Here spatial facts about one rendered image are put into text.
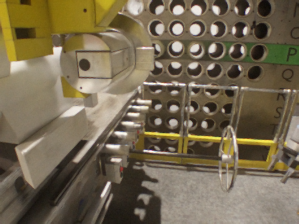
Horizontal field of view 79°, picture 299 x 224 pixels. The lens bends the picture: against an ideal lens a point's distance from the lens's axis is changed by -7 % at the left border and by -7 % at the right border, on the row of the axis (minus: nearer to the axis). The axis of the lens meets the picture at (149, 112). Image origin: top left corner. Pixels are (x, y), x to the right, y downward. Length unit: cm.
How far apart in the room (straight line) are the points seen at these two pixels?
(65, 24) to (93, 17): 10
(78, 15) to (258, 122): 305
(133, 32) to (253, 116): 266
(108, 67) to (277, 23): 271
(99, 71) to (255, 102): 277
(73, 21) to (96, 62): 15
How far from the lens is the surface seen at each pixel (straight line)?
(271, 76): 320
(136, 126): 149
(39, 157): 71
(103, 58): 68
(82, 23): 69
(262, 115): 334
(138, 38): 93
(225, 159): 120
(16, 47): 62
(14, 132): 71
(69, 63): 76
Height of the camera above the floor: 153
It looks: 22 degrees down
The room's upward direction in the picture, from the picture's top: straight up
